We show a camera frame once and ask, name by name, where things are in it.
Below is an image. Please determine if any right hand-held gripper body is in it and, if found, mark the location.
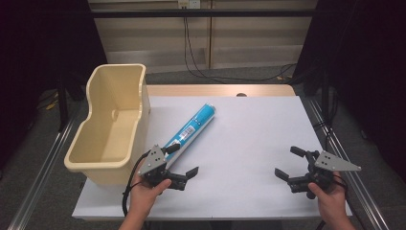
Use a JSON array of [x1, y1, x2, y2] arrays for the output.
[[286, 149, 362, 199]]

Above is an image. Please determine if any person's right hand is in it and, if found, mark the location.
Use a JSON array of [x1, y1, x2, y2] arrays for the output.
[[307, 171, 350, 221]]

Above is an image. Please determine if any person's left hand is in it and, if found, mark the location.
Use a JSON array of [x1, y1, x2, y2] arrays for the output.
[[128, 170, 172, 219]]

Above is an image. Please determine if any metal floor rail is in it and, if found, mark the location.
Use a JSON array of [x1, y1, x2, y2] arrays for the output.
[[7, 109, 81, 230], [305, 97, 391, 230]]

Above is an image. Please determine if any white wall socket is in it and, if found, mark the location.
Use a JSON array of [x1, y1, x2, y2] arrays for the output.
[[177, 0, 202, 10]]

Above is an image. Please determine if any black curtain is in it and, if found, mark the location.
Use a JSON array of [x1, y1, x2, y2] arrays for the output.
[[0, 0, 108, 171], [292, 0, 406, 185]]

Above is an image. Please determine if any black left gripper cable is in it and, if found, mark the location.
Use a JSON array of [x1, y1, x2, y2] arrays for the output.
[[122, 149, 151, 219]]

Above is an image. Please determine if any cream plastic bin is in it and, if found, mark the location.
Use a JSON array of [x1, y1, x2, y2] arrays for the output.
[[63, 63, 152, 187]]

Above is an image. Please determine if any black horizontal bar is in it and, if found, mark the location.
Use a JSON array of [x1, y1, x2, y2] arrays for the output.
[[90, 9, 318, 19]]

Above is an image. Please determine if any white table mat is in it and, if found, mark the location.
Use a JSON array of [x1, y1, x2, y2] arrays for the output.
[[71, 95, 354, 222]]

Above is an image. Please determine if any wooden table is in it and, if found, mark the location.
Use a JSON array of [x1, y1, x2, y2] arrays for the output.
[[146, 83, 297, 98]]

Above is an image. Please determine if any black wall cable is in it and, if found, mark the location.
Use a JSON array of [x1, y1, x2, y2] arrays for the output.
[[183, 16, 299, 82]]

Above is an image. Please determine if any black metal stand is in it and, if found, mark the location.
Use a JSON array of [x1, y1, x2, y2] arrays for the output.
[[320, 68, 330, 127], [56, 72, 70, 132]]

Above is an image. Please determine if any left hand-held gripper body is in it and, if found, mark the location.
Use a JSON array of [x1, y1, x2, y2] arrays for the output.
[[137, 145, 188, 192]]

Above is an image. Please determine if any blue cylindrical tube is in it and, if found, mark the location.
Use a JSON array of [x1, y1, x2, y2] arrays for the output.
[[164, 103, 217, 171]]

